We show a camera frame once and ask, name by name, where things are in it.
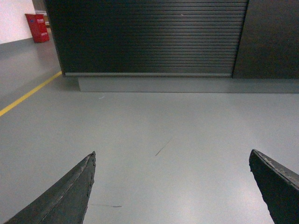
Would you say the red fire extinguisher box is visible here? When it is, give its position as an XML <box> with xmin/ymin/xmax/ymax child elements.
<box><xmin>25</xmin><ymin>14</ymin><xmax>50</xmax><ymax>43</ymax></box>

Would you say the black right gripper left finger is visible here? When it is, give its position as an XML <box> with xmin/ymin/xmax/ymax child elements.
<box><xmin>6</xmin><ymin>152</ymin><xmax>96</xmax><ymax>224</ymax></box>

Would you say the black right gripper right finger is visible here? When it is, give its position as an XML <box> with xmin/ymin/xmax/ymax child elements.
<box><xmin>249</xmin><ymin>149</ymin><xmax>299</xmax><ymax>224</ymax></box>

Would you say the dark slatted checkout counter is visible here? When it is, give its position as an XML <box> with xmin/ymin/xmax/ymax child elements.
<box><xmin>45</xmin><ymin>0</ymin><xmax>299</xmax><ymax>79</ymax></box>

